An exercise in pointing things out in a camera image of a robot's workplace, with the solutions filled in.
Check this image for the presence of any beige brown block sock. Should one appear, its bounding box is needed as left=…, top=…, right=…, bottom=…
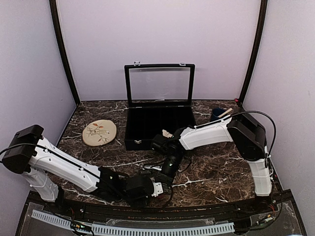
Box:
left=162, top=129, right=173, bottom=138

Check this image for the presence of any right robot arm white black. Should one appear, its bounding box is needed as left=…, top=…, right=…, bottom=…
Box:
left=151, top=111, right=273, bottom=213

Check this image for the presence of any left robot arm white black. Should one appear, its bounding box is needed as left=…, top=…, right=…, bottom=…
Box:
left=1, top=125, right=163, bottom=214

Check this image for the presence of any black display case with lid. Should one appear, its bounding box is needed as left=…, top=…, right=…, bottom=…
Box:
left=124, top=61, right=196, bottom=151

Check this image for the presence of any dark blue mug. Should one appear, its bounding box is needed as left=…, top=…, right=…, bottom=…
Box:
left=210, top=108, right=226, bottom=121

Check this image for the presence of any beige round embroidered coaster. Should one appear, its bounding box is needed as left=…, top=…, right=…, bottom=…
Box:
left=82, top=119, right=117, bottom=147

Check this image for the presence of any wooden stick in mug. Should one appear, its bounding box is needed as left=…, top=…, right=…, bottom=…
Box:
left=218, top=108, right=233, bottom=118

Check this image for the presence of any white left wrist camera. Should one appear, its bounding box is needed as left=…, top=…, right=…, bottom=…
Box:
left=151, top=182, right=164, bottom=197

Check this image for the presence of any white slotted cable duct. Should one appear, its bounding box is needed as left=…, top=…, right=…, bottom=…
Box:
left=31, top=210, right=235, bottom=236

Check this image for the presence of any right black frame post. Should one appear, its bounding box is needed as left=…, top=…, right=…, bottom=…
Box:
left=236, top=0, right=268, bottom=107

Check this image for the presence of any black frame post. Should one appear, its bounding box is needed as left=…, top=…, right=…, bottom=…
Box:
left=49, top=0, right=81, bottom=106
left=236, top=0, right=268, bottom=107

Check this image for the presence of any left black frame post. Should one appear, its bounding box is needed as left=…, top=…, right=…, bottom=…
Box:
left=49, top=0, right=81, bottom=106

